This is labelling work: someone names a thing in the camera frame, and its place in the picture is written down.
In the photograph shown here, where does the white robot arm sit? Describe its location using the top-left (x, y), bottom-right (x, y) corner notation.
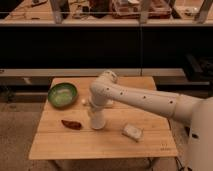
top-left (89, 70), bottom-right (213, 171)

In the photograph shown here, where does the white patterned box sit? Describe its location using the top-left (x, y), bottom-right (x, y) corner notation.
top-left (87, 97), bottom-right (114, 108)

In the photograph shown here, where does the green bowl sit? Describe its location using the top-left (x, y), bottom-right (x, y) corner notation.
top-left (48, 82), bottom-right (78, 108)

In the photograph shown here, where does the brown chili pepper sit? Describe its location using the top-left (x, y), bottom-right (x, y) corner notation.
top-left (62, 120), bottom-right (82, 130)

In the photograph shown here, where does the wooden table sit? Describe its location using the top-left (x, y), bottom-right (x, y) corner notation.
top-left (29, 77), bottom-right (178, 160)

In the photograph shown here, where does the white wrapped packet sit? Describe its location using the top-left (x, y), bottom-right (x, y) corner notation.
top-left (122, 124), bottom-right (143, 142)

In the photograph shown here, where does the wooden shelf with clutter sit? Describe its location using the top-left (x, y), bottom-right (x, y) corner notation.
top-left (0, 0), bottom-right (213, 27)

